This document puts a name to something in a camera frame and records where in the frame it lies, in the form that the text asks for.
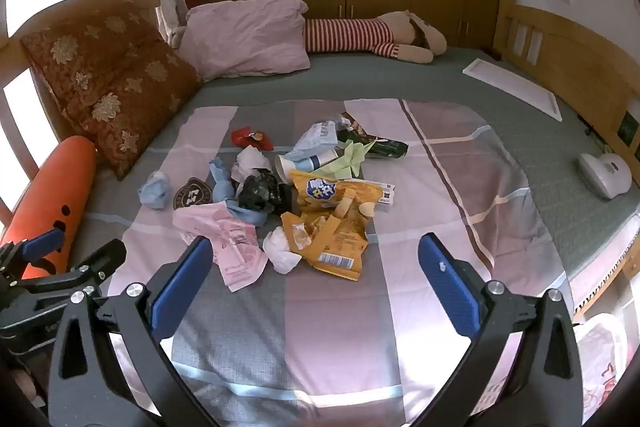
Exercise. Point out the striped plush doll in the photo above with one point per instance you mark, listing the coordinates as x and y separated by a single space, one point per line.
350 34

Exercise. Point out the red wrapper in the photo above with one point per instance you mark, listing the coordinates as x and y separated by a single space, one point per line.
245 137

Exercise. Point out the white plastic bag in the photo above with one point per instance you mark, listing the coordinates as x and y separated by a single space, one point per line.
317 134

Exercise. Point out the green bed mattress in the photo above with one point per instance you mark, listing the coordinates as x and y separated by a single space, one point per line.
400 77

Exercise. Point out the brown floral cushion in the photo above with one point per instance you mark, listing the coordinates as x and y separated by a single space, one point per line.
135 107
80 42

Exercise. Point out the pink pillow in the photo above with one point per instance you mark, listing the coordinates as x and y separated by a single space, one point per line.
245 39

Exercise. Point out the white tissue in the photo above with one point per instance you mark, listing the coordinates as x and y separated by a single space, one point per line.
280 252
250 159

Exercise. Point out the blue cloth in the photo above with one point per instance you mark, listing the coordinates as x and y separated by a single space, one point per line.
220 187

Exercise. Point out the orange carrot plush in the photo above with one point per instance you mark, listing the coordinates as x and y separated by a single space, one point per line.
55 187

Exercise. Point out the pink paper receipt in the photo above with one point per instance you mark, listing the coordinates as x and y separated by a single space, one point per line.
235 247

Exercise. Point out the white foam board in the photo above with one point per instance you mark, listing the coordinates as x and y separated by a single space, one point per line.
510 87

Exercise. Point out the light green paper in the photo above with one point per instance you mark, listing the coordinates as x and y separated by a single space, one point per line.
345 162

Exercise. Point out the plaid blanket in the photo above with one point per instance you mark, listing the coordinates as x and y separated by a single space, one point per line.
425 207

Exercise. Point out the green picture panel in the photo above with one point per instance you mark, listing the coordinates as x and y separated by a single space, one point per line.
628 127

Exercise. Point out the light blue tissue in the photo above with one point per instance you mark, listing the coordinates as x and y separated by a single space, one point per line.
155 192

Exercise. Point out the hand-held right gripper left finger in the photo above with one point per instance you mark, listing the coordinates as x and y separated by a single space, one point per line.
180 287

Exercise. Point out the white handheld vacuum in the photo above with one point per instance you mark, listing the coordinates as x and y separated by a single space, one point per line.
607 174

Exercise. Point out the dark green snack bag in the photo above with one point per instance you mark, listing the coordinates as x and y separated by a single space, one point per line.
385 148

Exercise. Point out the wooden bed footboard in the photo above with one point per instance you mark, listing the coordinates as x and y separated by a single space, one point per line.
575 57

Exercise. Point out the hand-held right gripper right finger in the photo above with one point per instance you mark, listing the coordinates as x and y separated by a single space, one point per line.
445 282

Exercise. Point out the white paper cup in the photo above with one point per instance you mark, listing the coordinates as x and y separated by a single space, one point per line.
300 164

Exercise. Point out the black plastic bag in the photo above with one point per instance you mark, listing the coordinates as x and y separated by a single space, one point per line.
257 194

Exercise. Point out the torn yellow snack bag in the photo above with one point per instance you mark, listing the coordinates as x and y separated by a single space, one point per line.
335 252

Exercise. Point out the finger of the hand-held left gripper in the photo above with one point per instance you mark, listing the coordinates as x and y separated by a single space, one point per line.
102 257
44 241

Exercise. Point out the pink printed plastic bag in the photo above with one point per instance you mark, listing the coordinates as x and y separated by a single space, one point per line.
600 357

